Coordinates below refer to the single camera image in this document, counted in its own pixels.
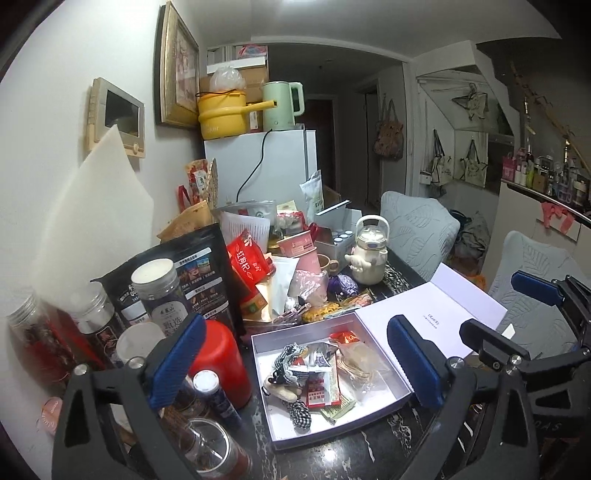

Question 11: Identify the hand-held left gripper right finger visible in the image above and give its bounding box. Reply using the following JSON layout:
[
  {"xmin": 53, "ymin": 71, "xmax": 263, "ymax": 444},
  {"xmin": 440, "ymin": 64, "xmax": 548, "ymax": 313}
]
[{"xmin": 387, "ymin": 315, "xmax": 539, "ymax": 480}]

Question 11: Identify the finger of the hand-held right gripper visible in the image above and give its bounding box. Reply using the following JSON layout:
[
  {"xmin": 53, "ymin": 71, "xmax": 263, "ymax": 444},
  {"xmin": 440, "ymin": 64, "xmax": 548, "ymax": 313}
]
[
  {"xmin": 459, "ymin": 318, "xmax": 591, "ymax": 384},
  {"xmin": 510, "ymin": 270, "xmax": 591, "ymax": 333}
]

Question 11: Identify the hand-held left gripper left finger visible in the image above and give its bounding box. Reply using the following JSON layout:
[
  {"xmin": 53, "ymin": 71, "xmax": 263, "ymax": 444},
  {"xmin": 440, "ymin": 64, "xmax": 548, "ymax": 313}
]
[{"xmin": 52, "ymin": 313, "xmax": 208, "ymax": 480}]

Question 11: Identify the clear bag of beige cord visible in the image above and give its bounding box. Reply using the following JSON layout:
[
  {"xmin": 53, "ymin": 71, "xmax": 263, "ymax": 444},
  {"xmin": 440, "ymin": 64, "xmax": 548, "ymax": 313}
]
[{"xmin": 337, "ymin": 344, "xmax": 389, "ymax": 388}]

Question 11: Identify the lavender gift box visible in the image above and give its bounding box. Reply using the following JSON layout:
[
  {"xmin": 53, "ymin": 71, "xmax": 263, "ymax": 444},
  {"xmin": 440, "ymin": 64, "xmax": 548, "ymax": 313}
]
[{"xmin": 250, "ymin": 262, "xmax": 509, "ymax": 453}]

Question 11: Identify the green white sachet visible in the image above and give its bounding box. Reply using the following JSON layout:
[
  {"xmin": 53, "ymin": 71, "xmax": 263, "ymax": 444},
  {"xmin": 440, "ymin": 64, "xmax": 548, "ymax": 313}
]
[{"xmin": 321, "ymin": 397, "xmax": 357, "ymax": 422}]

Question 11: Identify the silver foil pouch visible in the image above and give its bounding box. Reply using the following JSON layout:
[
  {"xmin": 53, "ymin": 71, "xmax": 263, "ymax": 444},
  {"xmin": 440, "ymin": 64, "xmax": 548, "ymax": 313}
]
[{"xmin": 302, "ymin": 342, "xmax": 340, "ymax": 372}]

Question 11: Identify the large red snack packet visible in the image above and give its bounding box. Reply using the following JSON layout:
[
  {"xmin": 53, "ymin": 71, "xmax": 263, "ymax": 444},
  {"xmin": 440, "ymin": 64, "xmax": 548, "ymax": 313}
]
[{"xmin": 295, "ymin": 351, "xmax": 342, "ymax": 411}]

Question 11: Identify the black white checkered fabric toy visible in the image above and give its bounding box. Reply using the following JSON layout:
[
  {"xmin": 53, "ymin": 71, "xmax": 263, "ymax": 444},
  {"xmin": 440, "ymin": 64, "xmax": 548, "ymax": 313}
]
[{"xmin": 263, "ymin": 342, "xmax": 308, "ymax": 388}]

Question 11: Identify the beige plush hair clip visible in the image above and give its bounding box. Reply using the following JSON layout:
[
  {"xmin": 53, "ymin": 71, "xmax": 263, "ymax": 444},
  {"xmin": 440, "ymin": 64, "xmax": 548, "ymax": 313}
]
[{"xmin": 268, "ymin": 381, "xmax": 303, "ymax": 402}]

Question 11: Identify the black white checkered scrunchie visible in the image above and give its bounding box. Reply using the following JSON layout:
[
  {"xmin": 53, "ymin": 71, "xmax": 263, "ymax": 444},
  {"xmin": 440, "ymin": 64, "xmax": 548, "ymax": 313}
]
[{"xmin": 286, "ymin": 399, "xmax": 312, "ymax": 432}]

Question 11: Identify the chair with grey quilted cover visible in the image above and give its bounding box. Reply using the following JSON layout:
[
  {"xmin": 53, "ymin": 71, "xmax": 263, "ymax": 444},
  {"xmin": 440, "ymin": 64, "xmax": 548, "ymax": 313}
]
[
  {"xmin": 379, "ymin": 191, "xmax": 461, "ymax": 282},
  {"xmin": 487, "ymin": 231, "xmax": 591, "ymax": 361}
]

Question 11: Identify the red canister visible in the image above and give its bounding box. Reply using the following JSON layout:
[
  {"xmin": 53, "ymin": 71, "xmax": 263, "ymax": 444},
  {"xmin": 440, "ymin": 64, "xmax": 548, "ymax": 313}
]
[{"xmin": 187, "ymin": 319, "xmax": 252, "ymax": 409}]

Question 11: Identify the blue tube with white cap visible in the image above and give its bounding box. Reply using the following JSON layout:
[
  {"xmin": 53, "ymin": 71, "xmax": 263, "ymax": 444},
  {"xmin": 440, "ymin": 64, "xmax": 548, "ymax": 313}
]
[{"xmin": 191, "ymin": 370, "xmax": 243, "ymax": 428}]

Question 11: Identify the red ribbon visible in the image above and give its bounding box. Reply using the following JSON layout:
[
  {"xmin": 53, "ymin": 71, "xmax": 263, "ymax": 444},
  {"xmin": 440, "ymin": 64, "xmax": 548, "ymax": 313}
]
[{"xmin": 541, "ymin": 202, "xmax": 575, "ymax": 230}]

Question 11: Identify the black coffee bag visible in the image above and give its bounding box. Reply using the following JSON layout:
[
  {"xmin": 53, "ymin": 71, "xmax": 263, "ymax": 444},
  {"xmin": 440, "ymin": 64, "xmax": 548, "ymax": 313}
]
[{"xmin": 90, "ymin": 223, "xmax": 247, "ymax": 344}]

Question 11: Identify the clear jar with dark label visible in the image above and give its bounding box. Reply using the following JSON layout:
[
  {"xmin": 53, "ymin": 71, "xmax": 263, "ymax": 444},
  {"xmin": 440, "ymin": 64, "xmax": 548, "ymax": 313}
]
[{"xmin": 69, "ymin": 281, "xmax": 127, "ymax": 365}]

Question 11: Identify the purple foil wrapped item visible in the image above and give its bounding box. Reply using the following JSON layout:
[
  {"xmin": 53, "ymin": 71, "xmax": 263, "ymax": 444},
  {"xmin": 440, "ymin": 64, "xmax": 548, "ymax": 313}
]
[{"xmin": 330, "ymin": 272, "xmax": 361, "ymax": 298}]

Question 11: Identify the row of cosmetic bottles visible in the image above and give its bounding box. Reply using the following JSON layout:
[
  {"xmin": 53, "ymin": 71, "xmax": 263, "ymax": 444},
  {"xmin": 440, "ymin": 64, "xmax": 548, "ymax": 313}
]
[{"xmin": 502, "ymin": 92, "xmax": 591, "ymax": 208}]

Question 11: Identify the white bear water bottle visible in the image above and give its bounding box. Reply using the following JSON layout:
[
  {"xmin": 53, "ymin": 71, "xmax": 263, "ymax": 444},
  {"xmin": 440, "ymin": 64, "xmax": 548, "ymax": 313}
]
[{"xmin": 344, "ymin": 215, "xmax": 389, "ymax": 284}]

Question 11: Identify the red goji packet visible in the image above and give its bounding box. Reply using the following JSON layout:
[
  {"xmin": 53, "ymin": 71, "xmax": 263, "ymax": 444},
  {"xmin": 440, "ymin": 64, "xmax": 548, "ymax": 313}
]
[{"xmin": 226, "ymin": 230, "xmax": 273, "ymax": 301}]

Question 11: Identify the white open carton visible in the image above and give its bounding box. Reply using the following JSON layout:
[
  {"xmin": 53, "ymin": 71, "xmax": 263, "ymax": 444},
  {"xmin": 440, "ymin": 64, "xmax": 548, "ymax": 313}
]
[{"xmin": 316, "ymin": 200, "xmax": 363, "ymax": 273}]

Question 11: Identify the white tote bag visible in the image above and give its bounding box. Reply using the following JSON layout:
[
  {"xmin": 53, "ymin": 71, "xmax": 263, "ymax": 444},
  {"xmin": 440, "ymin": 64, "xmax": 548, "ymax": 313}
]
[
  {"xmin": 420, "ymin": 129, "xmax": 451, "ymax": 185},
  {"xmin": 455, "ymin": 138, "xmax": 488, "ymax": 188}
]

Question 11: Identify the clear jar with red label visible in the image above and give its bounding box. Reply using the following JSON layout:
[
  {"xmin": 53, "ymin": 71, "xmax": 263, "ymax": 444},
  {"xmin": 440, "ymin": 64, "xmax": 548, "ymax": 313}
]
[{"xmin": 6, "ymin": 292, "xmax": 77, "ymax": 388}]

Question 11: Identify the white printed paper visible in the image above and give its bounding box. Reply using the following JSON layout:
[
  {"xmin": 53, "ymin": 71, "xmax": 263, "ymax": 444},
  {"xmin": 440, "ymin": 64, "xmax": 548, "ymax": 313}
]
[{"xmin": 221, "ymin": 213, "xmax": 272, "ymax": 252}]

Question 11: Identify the pink paper cup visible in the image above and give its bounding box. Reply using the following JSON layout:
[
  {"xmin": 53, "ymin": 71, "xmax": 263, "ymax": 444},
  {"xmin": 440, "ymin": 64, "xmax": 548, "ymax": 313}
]
[{"xmin": 277, "ymin": 231, "xmax": 319, "ymax": 258}]

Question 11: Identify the white foam board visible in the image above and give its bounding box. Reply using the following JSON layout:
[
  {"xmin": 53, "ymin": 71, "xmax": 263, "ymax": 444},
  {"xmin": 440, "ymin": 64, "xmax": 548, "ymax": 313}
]
[{"xmin": 55, "ymin": 124, "xmax": 155, "ymax": 278}]

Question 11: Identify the star shaped bag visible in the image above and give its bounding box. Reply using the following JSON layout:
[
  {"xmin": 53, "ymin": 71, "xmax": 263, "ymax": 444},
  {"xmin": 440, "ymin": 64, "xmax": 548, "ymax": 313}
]
[{"xmin": 451, "ymin": 83, "xmax": 489, "ymax": 127}]

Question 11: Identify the green white pouch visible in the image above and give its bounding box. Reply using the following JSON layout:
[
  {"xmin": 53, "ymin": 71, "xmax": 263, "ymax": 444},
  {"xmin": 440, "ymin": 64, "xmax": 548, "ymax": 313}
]
[{"xmin": 300, "ymin": 171, "xmax": 324, "ymax": 217}]

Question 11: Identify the brown tote bag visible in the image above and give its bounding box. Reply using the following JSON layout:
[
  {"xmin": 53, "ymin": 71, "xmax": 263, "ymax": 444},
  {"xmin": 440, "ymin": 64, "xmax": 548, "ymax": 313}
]
[{"xmin": 373, "ymin": 99, "xmax": 407, "ymax": 161}]

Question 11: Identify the white fridge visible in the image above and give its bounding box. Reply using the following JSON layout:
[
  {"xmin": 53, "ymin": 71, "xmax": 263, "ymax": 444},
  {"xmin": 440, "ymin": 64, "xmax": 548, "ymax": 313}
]
[{"xmin": 204, "ymin": 129, "xmax": 319, "ymax": 213}]

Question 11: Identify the yellow pot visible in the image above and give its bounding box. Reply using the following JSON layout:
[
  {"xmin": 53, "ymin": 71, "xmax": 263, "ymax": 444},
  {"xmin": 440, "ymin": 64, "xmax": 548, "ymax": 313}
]
[{"xmin": 198, "ymin": 90, "xmax": 281, "ymax": 139}]

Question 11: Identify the green electric kettle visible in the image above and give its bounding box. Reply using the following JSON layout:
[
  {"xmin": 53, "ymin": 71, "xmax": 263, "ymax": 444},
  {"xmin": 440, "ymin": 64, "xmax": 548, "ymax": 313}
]
[{"xmin": 262, "ymin": 82, "xmax": 305, "ymax": 131}]

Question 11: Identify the clear plastic bag in pot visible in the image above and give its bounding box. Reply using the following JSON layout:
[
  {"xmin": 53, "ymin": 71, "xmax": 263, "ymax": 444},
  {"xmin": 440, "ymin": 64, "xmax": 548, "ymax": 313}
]
[{"xmin": 210, "ymin": 65, "xmax": 247, "ymax": 95}]

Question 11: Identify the framed picture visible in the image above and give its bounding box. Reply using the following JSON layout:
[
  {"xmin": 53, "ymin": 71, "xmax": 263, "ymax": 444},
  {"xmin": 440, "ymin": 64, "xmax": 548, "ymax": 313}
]
[{"xmin": 154, "ymin": 0, "xmax": 201, "ymax": 129}]

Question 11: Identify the cardboard box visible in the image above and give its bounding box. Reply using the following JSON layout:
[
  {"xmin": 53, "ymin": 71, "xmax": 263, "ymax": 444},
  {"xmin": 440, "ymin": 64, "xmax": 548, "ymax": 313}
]
[{"xmin": 198, "ymin": 65, "xmax": 271, "ymax": 132}]

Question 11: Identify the black cable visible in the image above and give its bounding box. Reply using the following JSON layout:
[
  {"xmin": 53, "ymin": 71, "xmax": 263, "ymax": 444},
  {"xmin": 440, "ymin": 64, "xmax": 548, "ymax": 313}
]
[{"xmin": 235, "ymin": 129, "xmax": 273, "ymax": 204}]

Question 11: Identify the wall intercom panel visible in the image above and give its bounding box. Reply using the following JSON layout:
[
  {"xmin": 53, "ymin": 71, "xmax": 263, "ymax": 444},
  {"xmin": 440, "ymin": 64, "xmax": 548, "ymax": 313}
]
[{"xmin": 84, "ymin": 78, "xmax": 146, "ymax": 159}]

